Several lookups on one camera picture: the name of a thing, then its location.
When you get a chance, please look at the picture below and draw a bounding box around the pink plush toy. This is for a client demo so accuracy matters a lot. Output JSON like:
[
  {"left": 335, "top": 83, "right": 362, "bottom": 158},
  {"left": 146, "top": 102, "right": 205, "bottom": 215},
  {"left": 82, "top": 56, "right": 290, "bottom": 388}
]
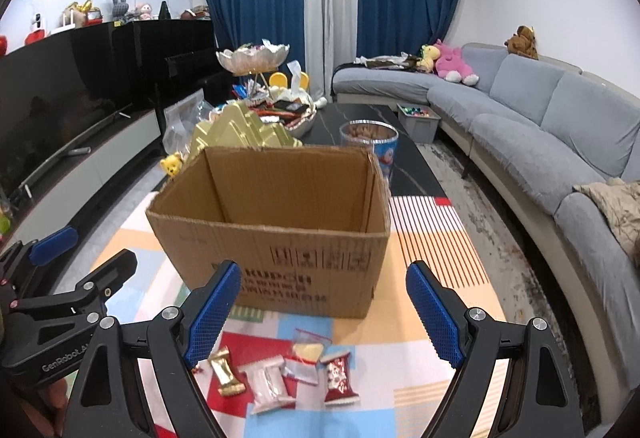
[{"left": 432, "top": 39, "right": 480, "bottom": 86}]

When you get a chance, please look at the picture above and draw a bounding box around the beige quilted jacket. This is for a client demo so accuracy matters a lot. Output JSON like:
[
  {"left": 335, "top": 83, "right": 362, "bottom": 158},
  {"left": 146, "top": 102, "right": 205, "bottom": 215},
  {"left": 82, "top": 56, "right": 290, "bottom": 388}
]
[{"left": 572, "top": 178, "right": 640, "bottom": 269}]

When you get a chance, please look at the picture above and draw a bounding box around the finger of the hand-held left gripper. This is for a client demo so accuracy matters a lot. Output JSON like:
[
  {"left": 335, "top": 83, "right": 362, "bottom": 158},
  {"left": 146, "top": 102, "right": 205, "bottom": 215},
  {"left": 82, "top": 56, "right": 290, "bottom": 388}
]
[
  {"left": 12, "top": 249, "right": 138, "bottom": 315},
  {"left": 0, "top": 225, "right": 79, "bottom": 291}
]

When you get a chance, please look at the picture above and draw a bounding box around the yellow plush toy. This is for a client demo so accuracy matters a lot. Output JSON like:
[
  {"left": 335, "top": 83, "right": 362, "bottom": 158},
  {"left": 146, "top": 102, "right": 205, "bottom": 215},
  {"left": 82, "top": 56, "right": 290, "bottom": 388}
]
[{"left": 417, "top": 44, "right": 441, "bottom": 72}]

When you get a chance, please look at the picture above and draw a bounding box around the grey television cabinet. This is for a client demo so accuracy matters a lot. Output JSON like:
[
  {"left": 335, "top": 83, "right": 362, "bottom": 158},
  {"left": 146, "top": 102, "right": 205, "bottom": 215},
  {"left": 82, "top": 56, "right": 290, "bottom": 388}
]
[{"left": 0, "top": 107, "right": 163, "bottom": 259}]

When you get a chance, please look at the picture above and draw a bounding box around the grey patterned rug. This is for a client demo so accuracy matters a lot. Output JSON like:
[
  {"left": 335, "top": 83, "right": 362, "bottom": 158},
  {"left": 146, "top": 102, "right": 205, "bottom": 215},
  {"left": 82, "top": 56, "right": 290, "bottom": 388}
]
[{"left": 415, "top": 141, "right": 601, "bottom": 424}]

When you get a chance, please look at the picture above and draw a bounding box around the red snack packet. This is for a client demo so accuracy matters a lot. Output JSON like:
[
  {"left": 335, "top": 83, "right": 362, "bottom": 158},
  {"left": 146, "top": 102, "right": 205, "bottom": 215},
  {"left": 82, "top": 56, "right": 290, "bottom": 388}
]
[{"left": 320, "top": 352, "right": 360, "bottom": 405}]

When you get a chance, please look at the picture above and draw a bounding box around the gold snack packet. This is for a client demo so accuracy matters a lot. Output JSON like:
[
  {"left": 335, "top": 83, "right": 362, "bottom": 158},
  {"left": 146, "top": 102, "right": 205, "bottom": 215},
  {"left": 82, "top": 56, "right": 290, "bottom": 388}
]
[{"left": 207, "top": 347, "right": 247, "bottom": 398}]

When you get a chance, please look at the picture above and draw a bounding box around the black upright piano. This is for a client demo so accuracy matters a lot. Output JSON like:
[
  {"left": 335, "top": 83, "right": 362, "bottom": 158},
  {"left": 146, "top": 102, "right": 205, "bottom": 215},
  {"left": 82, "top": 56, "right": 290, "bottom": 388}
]
[{"left": 111, "top": 20, "right": 236, "bottom": 111}]

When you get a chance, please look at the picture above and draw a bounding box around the clear zip bag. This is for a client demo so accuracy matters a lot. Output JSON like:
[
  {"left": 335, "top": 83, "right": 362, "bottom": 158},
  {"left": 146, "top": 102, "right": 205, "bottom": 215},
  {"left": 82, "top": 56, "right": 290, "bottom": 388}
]
[{"left": 291, "top": 328, "right": 332, "bottom": 364}]

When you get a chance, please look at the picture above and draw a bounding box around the grey sectional sofa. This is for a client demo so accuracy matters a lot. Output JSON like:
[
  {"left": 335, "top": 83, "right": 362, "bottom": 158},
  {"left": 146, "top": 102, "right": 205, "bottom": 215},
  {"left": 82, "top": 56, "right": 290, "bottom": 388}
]
[{"left": 331, "top": 42, "right": 640, "bottom": 399}]

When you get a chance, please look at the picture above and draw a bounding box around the clear plastic bag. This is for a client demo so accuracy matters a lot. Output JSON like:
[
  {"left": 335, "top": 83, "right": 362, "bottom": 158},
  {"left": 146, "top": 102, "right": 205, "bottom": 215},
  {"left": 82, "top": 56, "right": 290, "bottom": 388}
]
[{"left": 162, "top": 88, "right": 221, "bottom": 154}]

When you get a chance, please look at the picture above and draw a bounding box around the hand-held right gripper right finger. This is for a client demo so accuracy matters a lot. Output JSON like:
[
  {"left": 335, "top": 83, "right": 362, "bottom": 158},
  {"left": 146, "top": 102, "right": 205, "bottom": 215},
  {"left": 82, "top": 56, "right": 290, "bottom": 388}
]
[{"left": 405, "top": 259, "right": 586, "bottom": 438}]

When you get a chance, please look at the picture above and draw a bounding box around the yellow bear toy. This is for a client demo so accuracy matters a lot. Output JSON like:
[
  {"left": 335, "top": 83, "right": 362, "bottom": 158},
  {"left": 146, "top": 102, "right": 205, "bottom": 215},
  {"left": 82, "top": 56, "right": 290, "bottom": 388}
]
[{"left": 159, "top": 152, "right": 187, "bottom": 180}]

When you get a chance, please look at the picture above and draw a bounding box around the white tiered shell fruit stand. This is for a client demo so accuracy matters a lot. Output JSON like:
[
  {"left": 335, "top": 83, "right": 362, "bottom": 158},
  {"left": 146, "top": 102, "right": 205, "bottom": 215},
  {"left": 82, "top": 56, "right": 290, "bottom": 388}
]
[{"left": 216, "top": 41, "right": 317, "bottom": 137}]

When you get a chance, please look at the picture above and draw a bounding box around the yellow tissue holder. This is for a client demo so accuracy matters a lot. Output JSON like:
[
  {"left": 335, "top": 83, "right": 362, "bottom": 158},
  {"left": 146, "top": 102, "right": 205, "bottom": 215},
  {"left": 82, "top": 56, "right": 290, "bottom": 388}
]
[{"left": 269, "top": 60, "right": 311, "bottom": 92}]

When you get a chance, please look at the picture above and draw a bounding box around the gold ridged candy tray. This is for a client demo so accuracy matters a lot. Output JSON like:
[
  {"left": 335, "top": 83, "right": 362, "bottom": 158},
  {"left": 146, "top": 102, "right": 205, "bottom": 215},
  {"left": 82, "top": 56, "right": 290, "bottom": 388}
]
[{"left": 189, "top": 101, "right": 304, "bottom": 164}]

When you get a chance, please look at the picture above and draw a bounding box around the brown plush toy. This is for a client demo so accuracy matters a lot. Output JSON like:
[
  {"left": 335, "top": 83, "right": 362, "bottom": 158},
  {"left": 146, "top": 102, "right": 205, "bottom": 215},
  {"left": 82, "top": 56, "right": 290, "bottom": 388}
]
[{"left": 504, "top": 25, "right": 540, "bottom": 60}]

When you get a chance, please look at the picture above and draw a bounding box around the brown cardboard box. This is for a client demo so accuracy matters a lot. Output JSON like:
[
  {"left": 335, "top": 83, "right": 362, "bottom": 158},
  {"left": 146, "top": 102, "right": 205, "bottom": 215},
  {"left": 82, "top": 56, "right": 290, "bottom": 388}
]
[{"left": 145, "top": 144, "right": 392, "bottom": 319}]

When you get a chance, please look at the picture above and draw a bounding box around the clear red-trimmed pastry packet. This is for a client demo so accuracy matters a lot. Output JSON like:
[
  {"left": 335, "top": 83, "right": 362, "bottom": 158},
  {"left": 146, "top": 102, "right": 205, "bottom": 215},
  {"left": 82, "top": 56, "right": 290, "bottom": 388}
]
[{"left": 239, "top": 354, "right": 297, "bottom": 415}]

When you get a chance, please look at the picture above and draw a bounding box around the colourful checked tablecloth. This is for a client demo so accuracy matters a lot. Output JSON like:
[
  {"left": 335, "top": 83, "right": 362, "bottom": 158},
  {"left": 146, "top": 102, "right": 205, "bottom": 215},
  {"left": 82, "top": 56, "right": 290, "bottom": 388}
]
[{"left": 55, "top": 195, "right": 508, "bottom": 438}]

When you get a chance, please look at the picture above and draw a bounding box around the person's left hand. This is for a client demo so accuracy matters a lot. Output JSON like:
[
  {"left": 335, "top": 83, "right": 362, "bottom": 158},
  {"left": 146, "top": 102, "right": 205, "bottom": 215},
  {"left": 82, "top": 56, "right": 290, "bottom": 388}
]
[{"left": 20, "top": 368, "right": 71, "bottom": 438}]

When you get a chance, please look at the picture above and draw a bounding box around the brown white cloth pile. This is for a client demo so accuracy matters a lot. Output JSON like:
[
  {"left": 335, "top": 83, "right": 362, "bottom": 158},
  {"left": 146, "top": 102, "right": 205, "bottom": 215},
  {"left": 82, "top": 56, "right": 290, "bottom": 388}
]
[{"left": 354, "top": 52, "right": 421, "bottom": 69}]

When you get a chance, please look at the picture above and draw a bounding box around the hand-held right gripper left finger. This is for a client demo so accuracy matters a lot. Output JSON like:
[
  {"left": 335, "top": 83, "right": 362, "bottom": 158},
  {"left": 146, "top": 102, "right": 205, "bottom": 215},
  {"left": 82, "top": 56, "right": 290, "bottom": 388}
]
[{"left": 60, "top": 259, "right": 242, "bottom": 438}]

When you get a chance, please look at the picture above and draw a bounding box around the grey storage bin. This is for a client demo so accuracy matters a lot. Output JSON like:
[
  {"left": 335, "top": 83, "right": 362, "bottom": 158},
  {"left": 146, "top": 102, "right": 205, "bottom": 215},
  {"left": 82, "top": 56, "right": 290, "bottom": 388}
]
[{"left": 396, "top": 103, "right": 442, "bottom": 142}]

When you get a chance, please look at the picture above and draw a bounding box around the black television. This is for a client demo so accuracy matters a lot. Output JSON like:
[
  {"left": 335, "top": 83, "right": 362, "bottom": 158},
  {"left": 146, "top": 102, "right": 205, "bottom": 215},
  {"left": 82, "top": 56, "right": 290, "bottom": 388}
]
[{"left": 0, "top": 23, "right": 133, "bottom": 214}]

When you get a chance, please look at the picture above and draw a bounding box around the blue printed snack tub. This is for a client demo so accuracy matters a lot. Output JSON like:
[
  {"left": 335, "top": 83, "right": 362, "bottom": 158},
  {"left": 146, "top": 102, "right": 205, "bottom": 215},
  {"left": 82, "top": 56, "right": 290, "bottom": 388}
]
[{"left": 339, "top": 119, "right": 400, "bottom": 184}]

